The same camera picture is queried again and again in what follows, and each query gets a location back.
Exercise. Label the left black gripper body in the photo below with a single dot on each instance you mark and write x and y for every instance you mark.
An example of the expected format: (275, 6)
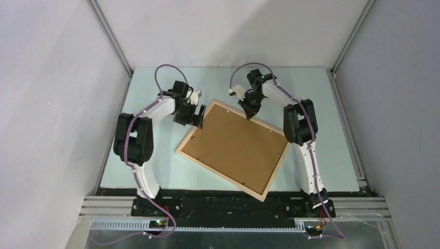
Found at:
(186, 114)

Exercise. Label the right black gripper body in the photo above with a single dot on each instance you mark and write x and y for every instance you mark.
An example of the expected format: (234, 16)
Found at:
(253, 98)

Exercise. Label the brown backing board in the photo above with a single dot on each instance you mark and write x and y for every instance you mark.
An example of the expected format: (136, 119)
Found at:
(237, 147)

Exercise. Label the wooden picture frame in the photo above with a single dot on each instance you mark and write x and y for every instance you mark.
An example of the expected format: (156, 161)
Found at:
(227, 178)

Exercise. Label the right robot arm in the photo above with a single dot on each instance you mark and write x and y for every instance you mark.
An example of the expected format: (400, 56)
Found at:
(300, 129)

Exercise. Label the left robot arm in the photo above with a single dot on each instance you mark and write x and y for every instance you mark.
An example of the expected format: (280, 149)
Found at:
(134, 140)

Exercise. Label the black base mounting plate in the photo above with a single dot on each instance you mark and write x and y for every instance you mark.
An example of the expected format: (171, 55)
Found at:
(216, 208)

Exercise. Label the right corner aluminium profile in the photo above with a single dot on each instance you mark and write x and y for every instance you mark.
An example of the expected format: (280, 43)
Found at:
(353, 34)

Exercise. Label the corner aluminium profile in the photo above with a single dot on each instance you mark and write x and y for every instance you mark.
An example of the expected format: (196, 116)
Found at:
(110, 35)
(353, 34)

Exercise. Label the left corner aluminium profile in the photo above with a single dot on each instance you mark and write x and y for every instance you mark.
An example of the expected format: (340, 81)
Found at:
(110, 35)

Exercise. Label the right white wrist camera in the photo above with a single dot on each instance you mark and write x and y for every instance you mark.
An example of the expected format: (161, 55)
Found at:
(239, 91)

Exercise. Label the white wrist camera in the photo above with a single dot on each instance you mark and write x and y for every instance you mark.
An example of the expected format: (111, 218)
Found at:
(193, 96)
(239, 91)

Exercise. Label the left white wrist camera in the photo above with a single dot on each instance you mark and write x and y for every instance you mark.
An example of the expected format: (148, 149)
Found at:
(193, 96)

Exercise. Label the grey slotted cable duct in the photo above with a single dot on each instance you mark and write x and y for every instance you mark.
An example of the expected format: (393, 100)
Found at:
(150, 225)

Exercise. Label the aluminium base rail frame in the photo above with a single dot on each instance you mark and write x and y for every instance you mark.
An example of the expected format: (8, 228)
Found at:
(362, 220)

